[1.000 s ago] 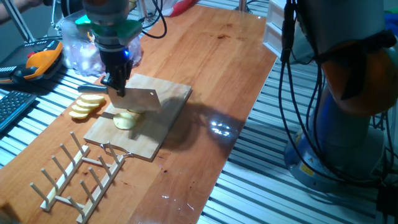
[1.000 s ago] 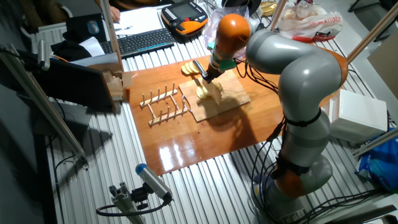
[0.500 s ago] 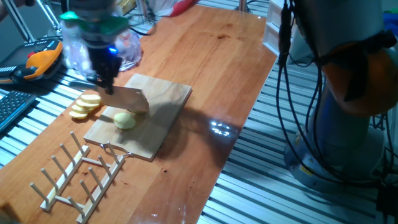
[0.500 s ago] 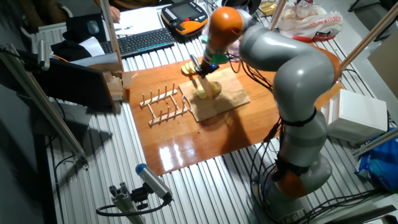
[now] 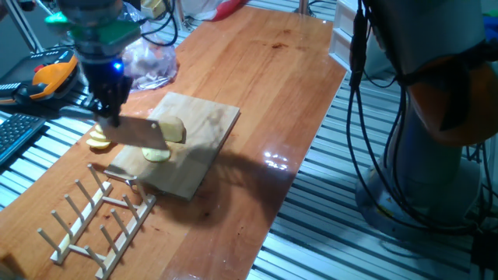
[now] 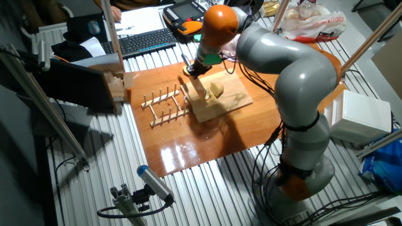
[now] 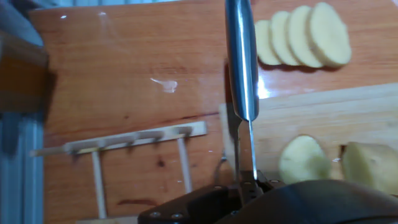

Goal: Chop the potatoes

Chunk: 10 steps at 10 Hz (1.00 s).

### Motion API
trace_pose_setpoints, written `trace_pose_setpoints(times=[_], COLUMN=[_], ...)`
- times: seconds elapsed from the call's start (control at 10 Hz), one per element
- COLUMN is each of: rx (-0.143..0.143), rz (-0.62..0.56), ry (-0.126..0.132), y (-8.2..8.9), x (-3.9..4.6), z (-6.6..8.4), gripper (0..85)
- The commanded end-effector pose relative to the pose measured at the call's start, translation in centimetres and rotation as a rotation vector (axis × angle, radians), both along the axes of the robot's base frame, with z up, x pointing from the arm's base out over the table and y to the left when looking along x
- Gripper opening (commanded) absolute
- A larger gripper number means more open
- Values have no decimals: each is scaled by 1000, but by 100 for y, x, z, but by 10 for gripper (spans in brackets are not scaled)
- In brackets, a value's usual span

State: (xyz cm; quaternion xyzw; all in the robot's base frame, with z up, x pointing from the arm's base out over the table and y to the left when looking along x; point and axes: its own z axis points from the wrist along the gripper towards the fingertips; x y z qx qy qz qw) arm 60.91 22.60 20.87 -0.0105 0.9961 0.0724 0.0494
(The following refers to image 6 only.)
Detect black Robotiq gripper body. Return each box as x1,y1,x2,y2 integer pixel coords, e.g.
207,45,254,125
188,61,212,78

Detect steel cleaver knife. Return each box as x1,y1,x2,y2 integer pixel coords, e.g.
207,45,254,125
181,53,209,101

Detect person's bare hand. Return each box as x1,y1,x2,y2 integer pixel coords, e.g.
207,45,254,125
109,4,123,24

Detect half potato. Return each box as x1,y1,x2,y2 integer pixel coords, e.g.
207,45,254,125
210,82,225,99

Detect wooden cutting board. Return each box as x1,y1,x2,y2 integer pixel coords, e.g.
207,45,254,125
180,69,254,124

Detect wooden peg dish rack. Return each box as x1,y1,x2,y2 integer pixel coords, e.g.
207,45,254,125
140,83,191,128

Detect orange black teach pendant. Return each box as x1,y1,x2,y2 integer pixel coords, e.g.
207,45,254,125
162,0,208,43

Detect black computer keyboard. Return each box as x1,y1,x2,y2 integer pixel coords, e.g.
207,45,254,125
100,28,178,60

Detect large glossy brown wooden board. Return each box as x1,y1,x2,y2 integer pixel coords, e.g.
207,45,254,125
127,37,347,178

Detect white paper sheet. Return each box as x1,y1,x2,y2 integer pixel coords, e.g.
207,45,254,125
114,6,170,36

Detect brown cardboard box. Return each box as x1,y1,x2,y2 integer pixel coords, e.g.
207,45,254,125
70,51,134,103

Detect black round object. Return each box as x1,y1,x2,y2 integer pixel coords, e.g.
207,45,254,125
223,0,264,16

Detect yellow foil packet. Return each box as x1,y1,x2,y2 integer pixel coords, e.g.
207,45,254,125
262,1,280,18

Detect folded white paper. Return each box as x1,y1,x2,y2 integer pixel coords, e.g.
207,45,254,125
80,36,107,58

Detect grey computer mouse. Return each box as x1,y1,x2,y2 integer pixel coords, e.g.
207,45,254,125
87,20,101,35

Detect black flat monitor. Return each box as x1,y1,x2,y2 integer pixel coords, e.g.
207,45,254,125
18,51,117,114

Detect black mouse pad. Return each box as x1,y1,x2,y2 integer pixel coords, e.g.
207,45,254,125
65,14,109,45

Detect white red plastic bag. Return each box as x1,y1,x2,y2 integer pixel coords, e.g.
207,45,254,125
279,0,347,44

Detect black cloth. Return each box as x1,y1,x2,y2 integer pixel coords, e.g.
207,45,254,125
51,39,94,63

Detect white ribbed panel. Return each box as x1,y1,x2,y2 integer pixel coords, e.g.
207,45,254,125
20,23,68,54

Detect white plastic drawer box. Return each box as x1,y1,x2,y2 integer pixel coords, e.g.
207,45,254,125
323,90,393,147

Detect blue plastic bag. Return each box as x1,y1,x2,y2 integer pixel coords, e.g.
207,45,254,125
359,130,402,194

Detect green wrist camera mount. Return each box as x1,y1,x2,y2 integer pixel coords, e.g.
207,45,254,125
193,33,224,66

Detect light wooden post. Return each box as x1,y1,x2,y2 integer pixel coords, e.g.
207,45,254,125
100,0,125,72

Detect thin metal post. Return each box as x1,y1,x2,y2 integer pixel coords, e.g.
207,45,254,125
270,0,290,34

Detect silver camera with blue cap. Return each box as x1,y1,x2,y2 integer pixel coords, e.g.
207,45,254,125
136,164,175,204

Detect black camera clamp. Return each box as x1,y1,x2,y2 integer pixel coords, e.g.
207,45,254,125
131,185,151,213

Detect aluminium profile camera stand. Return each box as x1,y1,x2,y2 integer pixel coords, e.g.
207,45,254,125
109,183,148,226

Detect grey metal frame beam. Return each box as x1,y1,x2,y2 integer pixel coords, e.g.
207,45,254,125
0,43,90,170

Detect silver cylindrical camera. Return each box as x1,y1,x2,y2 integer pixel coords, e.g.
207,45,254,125
37,40,51,72

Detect black camera cable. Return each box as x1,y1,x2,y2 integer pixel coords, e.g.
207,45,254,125
96,200,172,219

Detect tan diagonal frame beam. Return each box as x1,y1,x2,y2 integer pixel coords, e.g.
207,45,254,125
340,1,402,75

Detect aluminium frame beam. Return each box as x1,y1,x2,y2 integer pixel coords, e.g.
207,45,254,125
356,130,402,159

